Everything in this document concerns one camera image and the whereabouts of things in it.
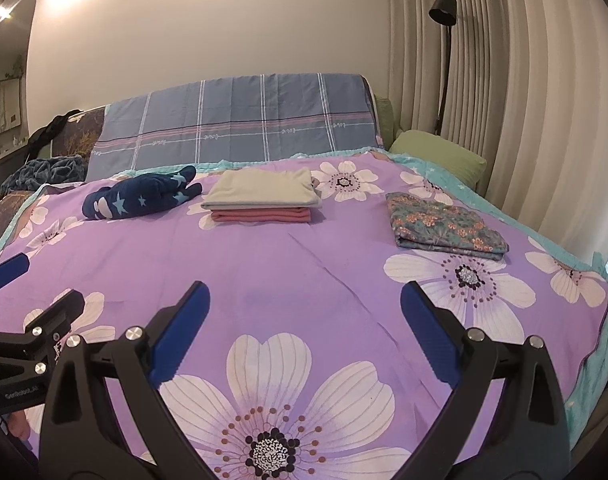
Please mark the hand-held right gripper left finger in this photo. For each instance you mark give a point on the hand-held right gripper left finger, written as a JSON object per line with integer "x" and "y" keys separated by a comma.
{"x": 181, "y": 332}

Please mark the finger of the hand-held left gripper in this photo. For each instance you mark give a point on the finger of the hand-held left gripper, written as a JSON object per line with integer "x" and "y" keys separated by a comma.
{"x": 59, "y": 315}
{"x": 9, "y": 267}

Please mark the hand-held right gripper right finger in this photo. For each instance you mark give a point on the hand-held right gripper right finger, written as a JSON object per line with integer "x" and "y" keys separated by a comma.
{"x": 428, "y": 332}

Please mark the light green long-sleeve shirt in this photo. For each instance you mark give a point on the light green long-sleeve shirt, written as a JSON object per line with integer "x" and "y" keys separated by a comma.
{"x": 259, "y": 185}

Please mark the person's left hand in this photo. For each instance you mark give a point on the person's left hand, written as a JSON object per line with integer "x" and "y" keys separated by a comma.
{"x": 20, "y": 425}

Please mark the brown floral quilt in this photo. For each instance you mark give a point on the brown floral quilt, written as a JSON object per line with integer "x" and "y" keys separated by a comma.
{"x": 9, "y": 210}

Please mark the teal fuzzy blanket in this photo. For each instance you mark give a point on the teal fuzzy blanket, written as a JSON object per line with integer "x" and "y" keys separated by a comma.
{"x": 44, "y": 170}

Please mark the floral folded cloth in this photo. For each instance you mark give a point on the floral folded cloth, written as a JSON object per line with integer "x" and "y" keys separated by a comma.
{"x": 443, "y": 225}

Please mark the purple floral blanket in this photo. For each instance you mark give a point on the purple floral blanket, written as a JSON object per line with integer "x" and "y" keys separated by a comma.
{"x": 309, "y": 270}

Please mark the black garment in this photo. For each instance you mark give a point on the black garment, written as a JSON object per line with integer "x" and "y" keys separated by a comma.
{"x": 46, "y": 132}

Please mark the navy star-patterned garment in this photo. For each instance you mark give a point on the navy star-patterned garment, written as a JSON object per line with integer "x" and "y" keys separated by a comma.
{"x": 134, "y": 195}

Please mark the pink folded garment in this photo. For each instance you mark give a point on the pink folded garment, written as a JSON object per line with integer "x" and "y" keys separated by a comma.
{"x": 264, "y": 216}

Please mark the brown floral cover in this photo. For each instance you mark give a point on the brown floral cover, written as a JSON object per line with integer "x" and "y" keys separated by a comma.
{"x": 81, "y": 135}

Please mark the green pillow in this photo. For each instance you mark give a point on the green pillow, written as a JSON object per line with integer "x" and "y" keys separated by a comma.
{"x": 438, "y": 157}

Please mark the green cushion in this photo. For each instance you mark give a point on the green cushion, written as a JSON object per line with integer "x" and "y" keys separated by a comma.
{"x": 385, "y": 120}

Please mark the grey-blue plaid headboard cover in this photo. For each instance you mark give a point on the grey-blue plaid headboard cover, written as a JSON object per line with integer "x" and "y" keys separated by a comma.
{"x": 234, "y": 120}

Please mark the cream curtain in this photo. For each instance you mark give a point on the cream curtain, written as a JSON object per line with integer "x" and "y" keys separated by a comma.
{"x": 533, "y": 110}

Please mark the black floor lamp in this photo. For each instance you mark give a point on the black floor lamp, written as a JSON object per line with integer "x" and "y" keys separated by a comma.
{"x": 442, "y": 7}

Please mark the arched wall mirror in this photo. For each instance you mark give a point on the arched wall mirror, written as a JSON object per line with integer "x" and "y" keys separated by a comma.
{"x": 9, "y": 85}

